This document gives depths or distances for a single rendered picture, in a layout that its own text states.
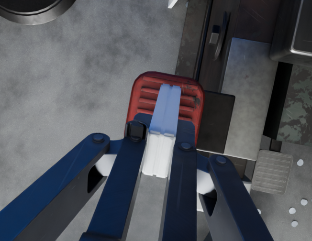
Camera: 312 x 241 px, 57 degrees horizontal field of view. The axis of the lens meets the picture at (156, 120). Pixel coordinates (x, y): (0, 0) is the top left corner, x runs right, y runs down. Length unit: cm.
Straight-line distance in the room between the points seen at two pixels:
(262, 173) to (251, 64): 57
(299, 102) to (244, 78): 7
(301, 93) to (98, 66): 76
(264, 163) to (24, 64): 85
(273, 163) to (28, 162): 81
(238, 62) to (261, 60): 3
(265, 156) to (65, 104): 67
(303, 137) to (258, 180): 53
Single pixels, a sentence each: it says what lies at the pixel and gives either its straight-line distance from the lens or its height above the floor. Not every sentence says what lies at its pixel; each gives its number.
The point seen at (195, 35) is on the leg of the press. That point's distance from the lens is 99.
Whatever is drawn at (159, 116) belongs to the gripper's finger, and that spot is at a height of 82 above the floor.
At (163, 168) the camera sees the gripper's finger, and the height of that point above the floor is 83.
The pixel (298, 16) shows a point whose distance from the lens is 32.
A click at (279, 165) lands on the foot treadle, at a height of 16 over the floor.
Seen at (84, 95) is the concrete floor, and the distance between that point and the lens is 103.
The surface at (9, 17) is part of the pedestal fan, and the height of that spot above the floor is 2.
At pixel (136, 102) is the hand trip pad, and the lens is 23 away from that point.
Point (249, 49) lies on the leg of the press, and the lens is 37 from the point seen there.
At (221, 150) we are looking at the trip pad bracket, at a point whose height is 70.
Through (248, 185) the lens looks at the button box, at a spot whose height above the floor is 63.
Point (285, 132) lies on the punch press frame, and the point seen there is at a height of 65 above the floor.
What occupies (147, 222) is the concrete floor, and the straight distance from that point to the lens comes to 109.
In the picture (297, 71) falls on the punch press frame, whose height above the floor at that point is 64.
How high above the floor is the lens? 99
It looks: 85 degrees down
